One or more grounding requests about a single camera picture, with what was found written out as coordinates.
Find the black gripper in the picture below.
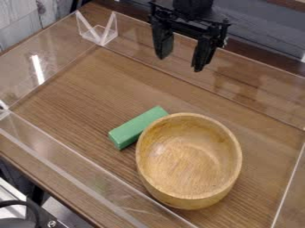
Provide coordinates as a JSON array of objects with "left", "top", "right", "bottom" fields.
[{"left": 149, "top": 0, "right": 232, "bottom": 72}]

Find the green rectangular block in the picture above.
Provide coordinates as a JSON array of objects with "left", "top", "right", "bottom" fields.
[{"left": 109, "top": 106, "right": 169, "bottom": 150}]

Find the brown wooden bowl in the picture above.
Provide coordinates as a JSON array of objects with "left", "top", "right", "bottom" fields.
[{"left": 137, "top": 112, "right": 244, "bottom": 210}]

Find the clear acrylic tray enclosure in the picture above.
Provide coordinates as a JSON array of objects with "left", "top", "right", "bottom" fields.
[{"left": 0, "top": 6, "right": 305, "bottom": 228}]

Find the black metal table frame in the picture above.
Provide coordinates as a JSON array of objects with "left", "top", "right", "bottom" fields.
[{"left": 0, "top": 159, "right": 93, "bottom": 228}]

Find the black cable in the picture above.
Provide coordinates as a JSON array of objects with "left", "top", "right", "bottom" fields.
[{"left": 0, "top": 199, "right": 43, "bottom": 228}]

